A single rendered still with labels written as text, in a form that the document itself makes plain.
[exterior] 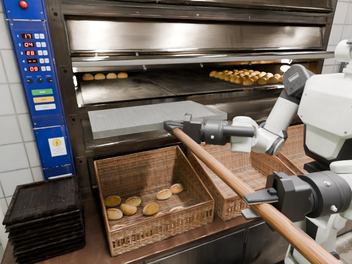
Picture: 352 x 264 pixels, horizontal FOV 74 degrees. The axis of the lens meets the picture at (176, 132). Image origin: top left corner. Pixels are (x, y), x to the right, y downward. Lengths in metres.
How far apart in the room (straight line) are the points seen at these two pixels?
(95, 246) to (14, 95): 0.84
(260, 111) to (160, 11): 1.03
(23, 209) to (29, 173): 0.32
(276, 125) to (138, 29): 0.87
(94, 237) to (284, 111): 1.09
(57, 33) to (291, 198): 1.20
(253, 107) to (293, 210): 1.40
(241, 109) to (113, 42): 1.01
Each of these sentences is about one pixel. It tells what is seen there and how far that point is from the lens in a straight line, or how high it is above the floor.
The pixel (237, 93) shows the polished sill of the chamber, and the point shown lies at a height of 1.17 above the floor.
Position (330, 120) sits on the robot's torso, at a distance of 0.86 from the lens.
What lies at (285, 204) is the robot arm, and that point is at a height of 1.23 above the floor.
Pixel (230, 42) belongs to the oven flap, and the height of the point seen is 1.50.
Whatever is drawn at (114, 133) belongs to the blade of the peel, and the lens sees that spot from 0.86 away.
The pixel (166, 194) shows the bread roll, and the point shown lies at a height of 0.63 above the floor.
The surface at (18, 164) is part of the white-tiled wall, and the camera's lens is 1.51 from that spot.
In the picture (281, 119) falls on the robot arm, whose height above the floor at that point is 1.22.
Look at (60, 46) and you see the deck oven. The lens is 1.34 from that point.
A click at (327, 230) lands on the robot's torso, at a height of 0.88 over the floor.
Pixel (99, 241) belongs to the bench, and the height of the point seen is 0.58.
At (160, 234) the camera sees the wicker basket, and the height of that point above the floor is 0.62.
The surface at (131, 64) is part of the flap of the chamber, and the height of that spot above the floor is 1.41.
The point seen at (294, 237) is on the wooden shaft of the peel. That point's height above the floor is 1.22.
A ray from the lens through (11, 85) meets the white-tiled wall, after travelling 1.38.
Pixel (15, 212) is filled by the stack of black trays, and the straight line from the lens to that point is 1.26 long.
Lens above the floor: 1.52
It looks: 22 degrees down
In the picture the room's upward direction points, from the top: straight up
